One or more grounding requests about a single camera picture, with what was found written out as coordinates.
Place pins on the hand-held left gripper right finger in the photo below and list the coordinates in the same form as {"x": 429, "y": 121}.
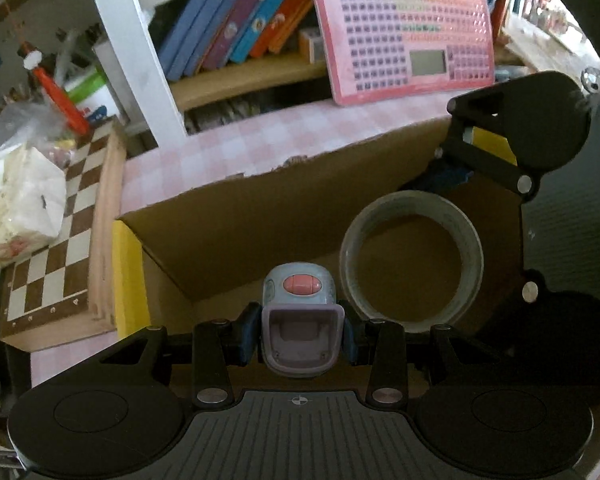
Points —
{"x": 351, "y": 337}

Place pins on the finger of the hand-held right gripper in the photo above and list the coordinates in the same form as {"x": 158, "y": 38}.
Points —
{"x": 442, "y": 178}
{"x": 530, "y": 291}

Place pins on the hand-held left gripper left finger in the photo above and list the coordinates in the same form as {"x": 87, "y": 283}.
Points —
{"x": 249, "y": 335}

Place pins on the small lilac device pink button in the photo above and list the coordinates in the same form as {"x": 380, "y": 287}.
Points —
{"x": 300, "y": 330}

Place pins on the clear tape roll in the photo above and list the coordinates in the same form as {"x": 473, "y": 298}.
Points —
{"x": 352, "y": 240}

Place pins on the cardboard box yellow flaps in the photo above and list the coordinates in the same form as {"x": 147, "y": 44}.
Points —
{"x": 260, "y": 220}

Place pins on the pink toy keyboard tablet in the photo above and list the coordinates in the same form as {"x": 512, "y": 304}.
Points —
{"x": 405, "y": 25}

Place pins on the stack of papers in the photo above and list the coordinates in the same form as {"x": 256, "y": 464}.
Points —
{"x": 535, "y": 40}

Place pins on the small white box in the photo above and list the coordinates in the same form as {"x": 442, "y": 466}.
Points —
{"x": 311, "y": 46}

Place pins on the wooden chessboard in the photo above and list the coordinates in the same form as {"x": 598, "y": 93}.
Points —
{"x": 75, "y": 220}

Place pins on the wooden shelf board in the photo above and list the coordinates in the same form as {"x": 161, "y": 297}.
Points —
{"x": 240, "y": 80}

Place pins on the row of children's books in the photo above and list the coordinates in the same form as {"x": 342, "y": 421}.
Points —
{"x": 230, "y": 20}

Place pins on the white tissue pack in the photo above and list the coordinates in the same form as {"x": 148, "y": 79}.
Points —
{"x": 20, "y": 200}

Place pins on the green and white box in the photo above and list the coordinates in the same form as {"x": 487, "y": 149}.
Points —
{"x": 92, "y": 92}

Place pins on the red pen white cap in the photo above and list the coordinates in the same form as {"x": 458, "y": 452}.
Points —
{"x": 60, "y": 97}

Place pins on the clear plastic bag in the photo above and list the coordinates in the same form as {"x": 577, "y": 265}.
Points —
{"x": 20, "y": 120}

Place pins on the white shelf post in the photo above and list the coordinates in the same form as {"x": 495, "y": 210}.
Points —
{"x": 135, "y": 50}

